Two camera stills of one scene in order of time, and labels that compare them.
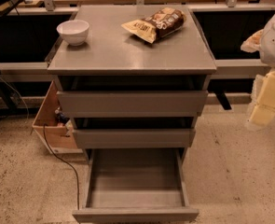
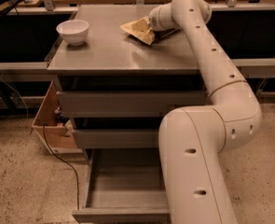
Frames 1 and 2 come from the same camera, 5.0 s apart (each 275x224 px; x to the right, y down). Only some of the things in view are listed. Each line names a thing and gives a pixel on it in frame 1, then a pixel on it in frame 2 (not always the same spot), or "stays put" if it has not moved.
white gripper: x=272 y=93 → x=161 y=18
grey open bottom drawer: x=135 y=186 stays put
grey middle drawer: x=132 y=138 stays put
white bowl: x=74 y=31 stays put
